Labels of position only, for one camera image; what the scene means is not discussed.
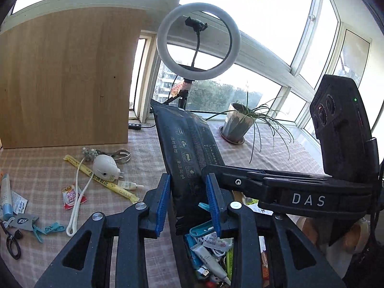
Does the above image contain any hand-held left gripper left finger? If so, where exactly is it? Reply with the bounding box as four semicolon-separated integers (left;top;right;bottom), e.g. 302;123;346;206
34;173;172;288

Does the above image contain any brown plant saucer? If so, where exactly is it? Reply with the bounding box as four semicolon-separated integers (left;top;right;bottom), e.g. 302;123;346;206
218;125;246;144

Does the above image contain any long yellow paper packet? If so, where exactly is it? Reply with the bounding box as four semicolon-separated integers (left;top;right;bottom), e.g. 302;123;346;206
64;154;140;204

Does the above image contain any person's right hand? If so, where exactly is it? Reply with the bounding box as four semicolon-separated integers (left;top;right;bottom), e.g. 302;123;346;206
295;216;372;254

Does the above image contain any white window frame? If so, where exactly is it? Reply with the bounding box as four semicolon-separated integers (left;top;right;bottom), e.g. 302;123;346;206
0;0;384;144

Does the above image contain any orange snack packet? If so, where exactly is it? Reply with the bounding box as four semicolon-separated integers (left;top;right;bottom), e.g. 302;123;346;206
260;250;271;280

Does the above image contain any grey foil sachet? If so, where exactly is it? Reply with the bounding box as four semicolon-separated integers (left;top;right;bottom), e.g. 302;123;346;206
8;213;40;232

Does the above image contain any thin black cable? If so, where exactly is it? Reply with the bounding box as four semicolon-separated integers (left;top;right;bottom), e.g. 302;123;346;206
0;220;22;260

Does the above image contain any checkered cloth covered desktop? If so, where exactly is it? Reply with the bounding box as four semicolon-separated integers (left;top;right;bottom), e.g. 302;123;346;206
0;120;330;288

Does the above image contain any potted grass plant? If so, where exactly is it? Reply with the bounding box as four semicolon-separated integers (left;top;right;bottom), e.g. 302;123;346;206
207;81;295;163

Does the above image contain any green snack packet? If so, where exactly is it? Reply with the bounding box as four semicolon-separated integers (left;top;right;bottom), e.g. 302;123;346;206
226;244;235;279

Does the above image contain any black wet wipes pack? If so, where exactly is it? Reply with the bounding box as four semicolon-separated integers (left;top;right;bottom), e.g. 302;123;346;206
151;103;227;236

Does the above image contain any black inline remote cable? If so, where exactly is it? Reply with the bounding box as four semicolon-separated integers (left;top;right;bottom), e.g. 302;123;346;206
128;122;155;131

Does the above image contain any grey beaded ornament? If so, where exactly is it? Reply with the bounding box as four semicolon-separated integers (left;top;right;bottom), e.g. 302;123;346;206
82;147;98;162

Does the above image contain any grey eye cream tube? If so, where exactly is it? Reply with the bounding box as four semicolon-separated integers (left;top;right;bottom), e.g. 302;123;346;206
190;243;231;286

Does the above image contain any white and blue sachet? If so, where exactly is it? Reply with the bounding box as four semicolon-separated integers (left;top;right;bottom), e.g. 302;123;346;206
10;190;28;216

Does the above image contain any white tube with blue cap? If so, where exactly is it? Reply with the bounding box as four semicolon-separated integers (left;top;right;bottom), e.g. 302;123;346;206
0;172;14;221

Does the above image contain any wooden board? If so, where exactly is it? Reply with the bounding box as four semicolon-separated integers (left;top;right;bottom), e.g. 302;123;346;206
0;15;143;150

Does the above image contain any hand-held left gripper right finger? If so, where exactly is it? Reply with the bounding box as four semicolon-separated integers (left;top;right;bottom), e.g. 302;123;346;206
205;173;345;288

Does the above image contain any red coffee creamer sachet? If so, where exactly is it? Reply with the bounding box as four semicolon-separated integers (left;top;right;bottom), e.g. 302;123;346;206
61;184;87;210

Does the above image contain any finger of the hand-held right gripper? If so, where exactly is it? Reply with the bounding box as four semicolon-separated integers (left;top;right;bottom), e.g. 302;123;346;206
247;169;329;180
202;164;265;200

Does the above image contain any white ring light on tripod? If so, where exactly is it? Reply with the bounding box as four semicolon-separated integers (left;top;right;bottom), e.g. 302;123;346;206
156;2;241;110

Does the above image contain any metal clip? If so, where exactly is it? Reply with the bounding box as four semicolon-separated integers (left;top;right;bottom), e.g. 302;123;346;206
99;149;132;164

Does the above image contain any black storage box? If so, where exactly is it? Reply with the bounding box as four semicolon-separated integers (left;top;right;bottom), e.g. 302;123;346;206
166;186;300;288

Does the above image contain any small cream cosmetic tube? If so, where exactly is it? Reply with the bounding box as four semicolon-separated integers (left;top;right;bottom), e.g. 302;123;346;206
117;180;145;190

